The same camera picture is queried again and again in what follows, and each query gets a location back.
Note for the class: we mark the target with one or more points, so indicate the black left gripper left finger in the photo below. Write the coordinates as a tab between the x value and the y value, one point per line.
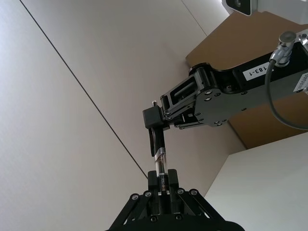
140	204

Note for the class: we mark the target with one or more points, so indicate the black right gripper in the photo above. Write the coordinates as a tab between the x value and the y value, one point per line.
250	86

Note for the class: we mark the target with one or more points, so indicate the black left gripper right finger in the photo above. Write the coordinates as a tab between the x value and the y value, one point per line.
185	201

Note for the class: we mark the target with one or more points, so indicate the black pen with clear barrel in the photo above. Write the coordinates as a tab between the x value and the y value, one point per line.
160	163

